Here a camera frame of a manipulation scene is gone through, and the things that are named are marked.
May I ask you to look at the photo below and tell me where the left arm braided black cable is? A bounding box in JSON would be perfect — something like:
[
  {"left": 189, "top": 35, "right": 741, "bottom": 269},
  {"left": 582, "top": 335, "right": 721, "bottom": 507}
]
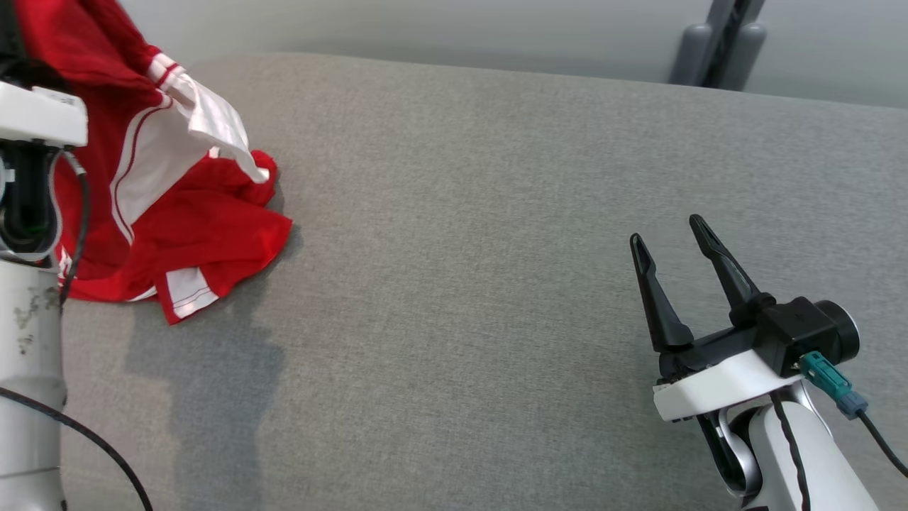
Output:
[{"left": 55, "top": 149, "right": 91, "bottom": 306}]

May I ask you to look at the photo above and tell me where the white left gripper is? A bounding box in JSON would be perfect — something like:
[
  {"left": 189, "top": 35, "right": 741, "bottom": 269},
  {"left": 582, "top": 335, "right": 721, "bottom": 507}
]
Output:
[{"left": 0, "top": 0, "right": 89, "bottom": 148}]

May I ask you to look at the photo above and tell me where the right camera cable teal connector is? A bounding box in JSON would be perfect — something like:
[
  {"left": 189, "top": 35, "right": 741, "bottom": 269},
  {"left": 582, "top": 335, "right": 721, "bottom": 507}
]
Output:
[{"left": 798, "top": 351, "right": 908, "bottom": 478}]

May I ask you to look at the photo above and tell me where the red Bulls 23 jersey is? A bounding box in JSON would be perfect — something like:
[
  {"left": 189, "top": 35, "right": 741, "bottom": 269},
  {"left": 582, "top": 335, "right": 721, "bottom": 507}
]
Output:
[{"left": 13, "top": 0, "right": 277, "bottom": 246}]

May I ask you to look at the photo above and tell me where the grey metal post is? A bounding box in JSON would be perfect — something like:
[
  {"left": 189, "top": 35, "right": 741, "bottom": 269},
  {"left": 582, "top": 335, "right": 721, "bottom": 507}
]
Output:
[{"left": 670, "top": 0, "right": 768, "bottom": 92}]

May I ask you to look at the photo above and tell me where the arm braided black cable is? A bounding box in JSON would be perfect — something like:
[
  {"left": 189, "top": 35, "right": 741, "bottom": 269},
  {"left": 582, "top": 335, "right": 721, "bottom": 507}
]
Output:
[
  {"left": 55, "top": 149, "right": 91, "bottom": 306},
  {"left": 770, "top": 390, "right": 811, "bottom": 511}
]

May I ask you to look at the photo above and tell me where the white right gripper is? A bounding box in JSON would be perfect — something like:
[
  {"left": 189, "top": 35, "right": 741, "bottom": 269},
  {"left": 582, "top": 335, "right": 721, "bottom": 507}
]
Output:
[{"left": 630, "top": 214, "right": 806, "bottom": 423}]

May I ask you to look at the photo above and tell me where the right arm braided black cable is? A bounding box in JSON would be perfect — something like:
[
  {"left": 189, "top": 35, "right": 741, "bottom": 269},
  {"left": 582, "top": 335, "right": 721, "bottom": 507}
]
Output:
[{"left": 770, "top": 390, "right": 811, "bottom": 511}]

